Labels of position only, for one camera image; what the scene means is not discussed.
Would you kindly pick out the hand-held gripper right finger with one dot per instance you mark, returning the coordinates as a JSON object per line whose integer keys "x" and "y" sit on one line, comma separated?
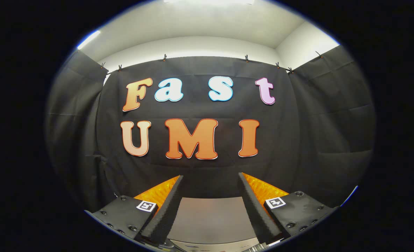
{"x": 257, "y": 213}

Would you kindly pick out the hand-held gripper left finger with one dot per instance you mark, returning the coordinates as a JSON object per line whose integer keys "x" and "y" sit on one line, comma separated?
{"x": 163, "y": 217}

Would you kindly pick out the gray washing machine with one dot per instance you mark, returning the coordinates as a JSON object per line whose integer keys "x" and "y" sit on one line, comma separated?
{"x": 165, "y": 245}

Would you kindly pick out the row of black cloth clips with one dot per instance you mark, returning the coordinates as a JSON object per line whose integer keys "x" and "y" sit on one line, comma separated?
{"x": 164, "y": 57}

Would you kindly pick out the ceiling light panel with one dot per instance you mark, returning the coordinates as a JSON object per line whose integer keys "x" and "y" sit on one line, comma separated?
{"x": 208, "y": 1}
{"x": 88, "y": 39}

